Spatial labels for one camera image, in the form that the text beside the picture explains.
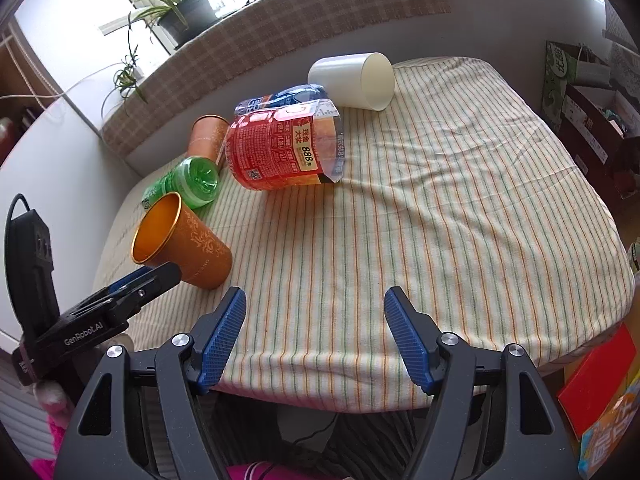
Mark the person's pink clothing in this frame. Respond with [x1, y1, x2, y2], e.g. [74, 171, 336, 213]
[225, 461, 311, 480]

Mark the small trailing plant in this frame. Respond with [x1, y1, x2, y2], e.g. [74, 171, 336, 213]
[102, 25, 148, 111]

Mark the white cup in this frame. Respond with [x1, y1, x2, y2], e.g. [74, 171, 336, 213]
[306, 52, 396, 112]

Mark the colourful printed box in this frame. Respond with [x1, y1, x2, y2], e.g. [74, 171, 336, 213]
[577, 375, 640, 478]

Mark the white cable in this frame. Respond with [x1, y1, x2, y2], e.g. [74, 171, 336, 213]
[0, 74, 103, 103]

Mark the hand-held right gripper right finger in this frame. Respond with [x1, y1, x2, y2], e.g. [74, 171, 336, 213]
[384, 287, 576, 480]

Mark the plaid cloth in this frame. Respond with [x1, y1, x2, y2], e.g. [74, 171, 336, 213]
[100, 0, 453, 158]

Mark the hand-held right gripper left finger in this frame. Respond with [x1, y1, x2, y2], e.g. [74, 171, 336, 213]
[55, 287, 248, 480]

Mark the blue label bottle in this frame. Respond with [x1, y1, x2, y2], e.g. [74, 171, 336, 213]
[234, 84, 331, 117]

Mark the potted plant in dark pot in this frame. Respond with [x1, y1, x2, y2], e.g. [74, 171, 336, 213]
[127, 0, 221, 51]

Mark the dark striped cloth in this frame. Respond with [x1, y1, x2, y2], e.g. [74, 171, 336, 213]
[280, 410, 431, 480]

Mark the white cabinet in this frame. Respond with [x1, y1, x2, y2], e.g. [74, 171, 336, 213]
[0, 95, 141, 341]

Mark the small orange metal cup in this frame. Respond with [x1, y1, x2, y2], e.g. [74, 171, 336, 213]
[187, 115, 231, 163]

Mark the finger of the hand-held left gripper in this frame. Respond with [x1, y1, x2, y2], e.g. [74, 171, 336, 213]
[102, 262, 182, 321]
[106, 266, 162, 297]

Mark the green plastic bottle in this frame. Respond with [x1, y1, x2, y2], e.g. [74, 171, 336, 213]
[141, 156, 221, 211]

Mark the dark red cardboard box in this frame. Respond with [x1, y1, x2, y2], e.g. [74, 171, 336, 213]
[557, 82, 640, 201]

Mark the large red label jar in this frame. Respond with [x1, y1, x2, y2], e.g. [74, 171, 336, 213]
[223, 100, 348, 192]

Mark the green paper bag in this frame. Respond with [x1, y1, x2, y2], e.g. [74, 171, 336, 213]
[542, 41, 612, 126]

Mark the large orange metal cup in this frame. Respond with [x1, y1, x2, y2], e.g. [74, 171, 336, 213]
[131, 191, 233, 291]

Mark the black cable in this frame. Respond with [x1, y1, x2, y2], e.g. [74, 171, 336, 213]
[6, 193, 31, 226]

